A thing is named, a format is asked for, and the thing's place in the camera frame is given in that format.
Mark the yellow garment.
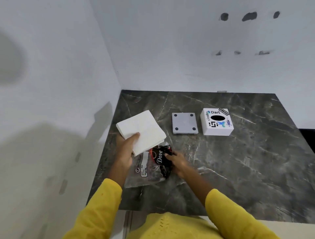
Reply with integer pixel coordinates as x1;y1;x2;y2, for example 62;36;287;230
63;178;281;239

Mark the person's right forearm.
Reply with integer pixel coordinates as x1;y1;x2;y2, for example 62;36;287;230
182;169;217;200

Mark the clear and black plastic wrapper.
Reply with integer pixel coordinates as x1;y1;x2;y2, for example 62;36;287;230
124;142;176;189

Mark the person's right hand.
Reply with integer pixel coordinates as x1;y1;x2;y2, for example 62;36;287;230
164;152;194;178

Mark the person's left forearm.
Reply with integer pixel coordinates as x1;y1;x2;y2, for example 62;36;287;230
108;161;132;190

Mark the person's left hand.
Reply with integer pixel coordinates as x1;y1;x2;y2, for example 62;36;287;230
116;132;141;169

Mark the stack of white paper napkins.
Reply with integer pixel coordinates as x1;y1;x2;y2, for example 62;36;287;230
116;110;167;156

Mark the white stickered tissue box cover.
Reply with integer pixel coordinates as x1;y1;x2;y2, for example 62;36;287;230
200;108;234;136

